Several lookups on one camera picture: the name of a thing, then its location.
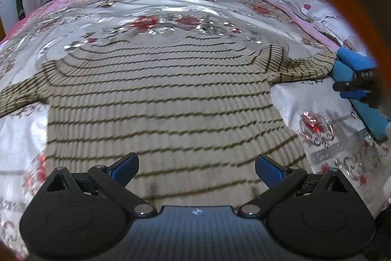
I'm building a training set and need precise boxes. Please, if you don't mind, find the white pillow with red dots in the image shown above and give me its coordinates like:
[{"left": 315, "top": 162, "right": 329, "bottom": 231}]
[{"left": 262, "top": 0, "right": 357, "bottom": 49}]

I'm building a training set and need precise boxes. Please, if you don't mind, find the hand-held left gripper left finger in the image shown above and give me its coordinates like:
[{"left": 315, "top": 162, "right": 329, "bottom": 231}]
[{"left": 38, "top": 152, "right": 155, "bottom": 218}]

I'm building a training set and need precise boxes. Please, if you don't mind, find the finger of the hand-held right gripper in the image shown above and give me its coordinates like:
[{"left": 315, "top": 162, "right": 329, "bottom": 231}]
[
  {"left": 330, "top": 61, "right": 391, "bottom": 142},
  {"left": 336, "top": 47, "right": 378, "bottom": 73}
]

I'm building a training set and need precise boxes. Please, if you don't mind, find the floral satin bedspread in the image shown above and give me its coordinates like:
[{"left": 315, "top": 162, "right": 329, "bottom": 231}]
[{"left": 0, "top": 0, "right": 391, "bottom": 258}]

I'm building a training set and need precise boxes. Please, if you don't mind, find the beige striped knit sweater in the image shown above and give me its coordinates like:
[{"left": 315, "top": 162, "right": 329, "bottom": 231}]
[{"left": 0, "top": 45, "right": 338, "bottom": 209}]

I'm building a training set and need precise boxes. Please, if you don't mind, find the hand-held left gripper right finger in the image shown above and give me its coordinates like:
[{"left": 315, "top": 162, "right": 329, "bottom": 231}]
[{"left": 238, "top": 154, "right": 355, "bottom": 218}]

